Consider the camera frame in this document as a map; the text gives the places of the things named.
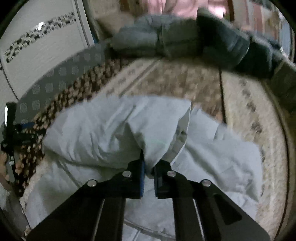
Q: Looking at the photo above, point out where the light blue puffer jacket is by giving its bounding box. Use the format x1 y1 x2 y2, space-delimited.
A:
25 96 262 240

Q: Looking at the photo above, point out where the person's left hand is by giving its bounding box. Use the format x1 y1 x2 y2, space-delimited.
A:
0 152 9 181

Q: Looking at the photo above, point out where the white sliding wardrobe door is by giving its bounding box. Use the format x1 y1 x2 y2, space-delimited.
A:
0 0 95 121

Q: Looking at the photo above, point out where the floral patterned bed blanket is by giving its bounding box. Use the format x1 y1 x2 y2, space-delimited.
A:
34 58 292 239

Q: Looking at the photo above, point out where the grey patterned bed surround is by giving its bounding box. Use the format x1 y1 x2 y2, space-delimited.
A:
14 41 296 126

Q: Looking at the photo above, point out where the beige pillow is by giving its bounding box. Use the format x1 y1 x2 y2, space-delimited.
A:
96 12 135 38

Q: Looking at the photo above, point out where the dark blue-grey quilt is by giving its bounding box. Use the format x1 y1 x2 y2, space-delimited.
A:
111 8 285 78

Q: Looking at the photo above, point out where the pink curtain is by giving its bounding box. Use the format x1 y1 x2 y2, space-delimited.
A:
139 0 229 19

